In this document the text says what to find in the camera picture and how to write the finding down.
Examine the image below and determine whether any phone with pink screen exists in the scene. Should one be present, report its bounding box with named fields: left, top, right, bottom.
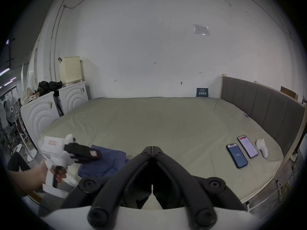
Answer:
left=237, top=135, right=259, bottom=159

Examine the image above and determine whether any bed with beige sheet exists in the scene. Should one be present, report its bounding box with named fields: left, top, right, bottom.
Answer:
left=39, top=97, right=285, bottom=203

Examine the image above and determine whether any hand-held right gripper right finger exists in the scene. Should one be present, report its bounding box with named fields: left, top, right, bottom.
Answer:
left=153, top=146, right=248, bottom=227

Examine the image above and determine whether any phone with dark blue screen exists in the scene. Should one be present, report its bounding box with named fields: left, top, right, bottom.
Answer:
left=226, top=143, right=248, bottom=169

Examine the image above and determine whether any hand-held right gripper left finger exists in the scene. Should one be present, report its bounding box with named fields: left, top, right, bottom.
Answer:
left=61, top=146, right=153, bottom=227

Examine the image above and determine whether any person's left forearm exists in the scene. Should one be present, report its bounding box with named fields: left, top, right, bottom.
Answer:
left=7, top=165, right=46, bottom=197

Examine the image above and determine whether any small dark blue card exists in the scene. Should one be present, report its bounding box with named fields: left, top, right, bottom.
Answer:
left=196, top=87, right=209, bottom=98

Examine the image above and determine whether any white hand controller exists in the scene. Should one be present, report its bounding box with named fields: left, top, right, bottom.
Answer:
left=255, top=139, right=269, bottom=159

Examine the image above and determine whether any person's left hand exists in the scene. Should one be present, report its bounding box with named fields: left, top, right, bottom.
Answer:
left=39, top=161, right=67, bottom=184

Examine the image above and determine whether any dark blue shirt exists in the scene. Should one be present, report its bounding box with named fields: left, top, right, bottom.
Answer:
left=78, top=145, right=131, bottom=178

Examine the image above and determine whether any brown cardboard carton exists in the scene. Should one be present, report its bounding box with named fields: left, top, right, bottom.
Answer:
left=280, top=86, right=299, bottom=101

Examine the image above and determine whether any clear plastic sheet on wall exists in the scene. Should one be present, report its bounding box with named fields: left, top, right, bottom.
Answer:
left=193, top=24, right=210, bottom=36

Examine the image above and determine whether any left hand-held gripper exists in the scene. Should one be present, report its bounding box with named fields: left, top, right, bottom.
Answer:
left=38, top=134, right=103, bottom=199

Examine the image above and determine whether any white washing machine with bags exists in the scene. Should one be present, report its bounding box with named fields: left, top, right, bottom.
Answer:
left=20, top=80, right=64, bottom=151

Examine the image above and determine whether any white washing machine with basket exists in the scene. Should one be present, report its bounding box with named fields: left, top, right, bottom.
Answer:
left=58, top=56, right=90, bottom=116

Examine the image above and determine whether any white standing fan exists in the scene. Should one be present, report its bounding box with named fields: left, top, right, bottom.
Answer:
left=3, top=96, right=37, bottom=163

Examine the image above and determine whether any grey padded headboard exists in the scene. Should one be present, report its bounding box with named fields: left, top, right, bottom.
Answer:
left=220, top=75, right=307, bottom=157

